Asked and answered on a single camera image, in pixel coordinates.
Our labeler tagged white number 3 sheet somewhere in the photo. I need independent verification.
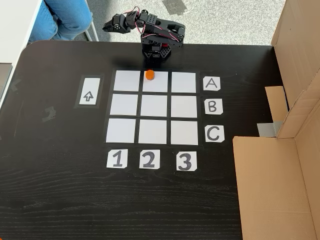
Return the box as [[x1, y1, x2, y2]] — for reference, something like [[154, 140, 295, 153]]
[[175, 150, 198, 172]]

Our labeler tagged person's leg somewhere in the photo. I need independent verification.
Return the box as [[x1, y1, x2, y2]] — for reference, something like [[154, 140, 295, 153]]
[[28, 0, 94, 42]]

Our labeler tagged brown cardboard panel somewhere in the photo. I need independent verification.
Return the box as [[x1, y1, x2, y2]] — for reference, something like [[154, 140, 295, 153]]
[[264, 0, 320, 124], [232, 74, 320, 240]]

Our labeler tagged white letter C sheet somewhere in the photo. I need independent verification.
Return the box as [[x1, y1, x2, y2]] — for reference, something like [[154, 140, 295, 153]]
[[204, 125, 225, 144]]

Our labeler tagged grey tape strip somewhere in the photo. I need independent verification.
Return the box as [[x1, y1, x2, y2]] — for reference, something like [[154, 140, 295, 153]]
[[256, 120, 285, 138]]

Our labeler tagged white number 2 sheet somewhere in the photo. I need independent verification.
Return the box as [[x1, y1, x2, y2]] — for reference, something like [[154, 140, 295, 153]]
[[138, 149, 161, 170]]

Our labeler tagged white letter A sheet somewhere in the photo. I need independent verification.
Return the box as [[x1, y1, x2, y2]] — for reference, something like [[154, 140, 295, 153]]
[[202, 76, 222, 92]]

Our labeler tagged white number 1 sheet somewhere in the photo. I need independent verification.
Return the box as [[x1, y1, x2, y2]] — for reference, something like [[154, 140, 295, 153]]
[[106, 148, 129, 169]]

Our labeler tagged grey floor tape patch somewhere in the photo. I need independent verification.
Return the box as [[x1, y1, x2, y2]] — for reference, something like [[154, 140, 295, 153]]
[[161, 0, 189, 16]]

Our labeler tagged white letter B sheet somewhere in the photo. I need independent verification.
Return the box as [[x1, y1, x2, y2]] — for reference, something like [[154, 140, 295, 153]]
[[204, 98, 224, 116]]

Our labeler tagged white nine-square grid sheet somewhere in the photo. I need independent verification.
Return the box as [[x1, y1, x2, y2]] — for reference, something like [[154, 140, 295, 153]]
[[103, 68, 202, 148]]

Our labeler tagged white metal chair leg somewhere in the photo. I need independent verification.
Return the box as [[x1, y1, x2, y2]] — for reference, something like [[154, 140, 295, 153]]
[[84, 0, 100, 42]]

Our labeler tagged white side table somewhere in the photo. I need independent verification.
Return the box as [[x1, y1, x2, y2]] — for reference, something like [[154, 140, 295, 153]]
[[0, 0, 44, 109]]

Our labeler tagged white arrow paper sheet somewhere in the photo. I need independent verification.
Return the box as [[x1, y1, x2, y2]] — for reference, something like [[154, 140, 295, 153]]
[[78, 77, 101, 106]]

